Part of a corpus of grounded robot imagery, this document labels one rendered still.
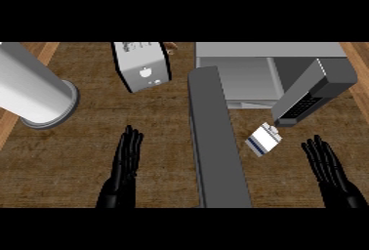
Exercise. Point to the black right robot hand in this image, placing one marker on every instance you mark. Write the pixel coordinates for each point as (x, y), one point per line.
(330, 172)

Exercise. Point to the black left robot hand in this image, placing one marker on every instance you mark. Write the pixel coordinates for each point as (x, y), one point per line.
(122, 169)

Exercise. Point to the white milk carton blue stripe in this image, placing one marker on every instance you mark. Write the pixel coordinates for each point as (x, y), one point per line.
(262, 140)

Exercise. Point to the dark grey microwave door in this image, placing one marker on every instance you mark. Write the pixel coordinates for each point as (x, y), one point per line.
(215, 140)

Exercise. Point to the grey microwave body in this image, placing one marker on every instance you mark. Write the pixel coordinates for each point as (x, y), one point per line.
(292, 74)

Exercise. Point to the white cylindrical canister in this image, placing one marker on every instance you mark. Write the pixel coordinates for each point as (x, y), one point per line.
(32, 86)

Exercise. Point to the white box appliance black edge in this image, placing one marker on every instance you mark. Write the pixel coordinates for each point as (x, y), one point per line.
(143, 66)

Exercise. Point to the small brown object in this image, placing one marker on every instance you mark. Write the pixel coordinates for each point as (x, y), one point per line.
(169, 47)

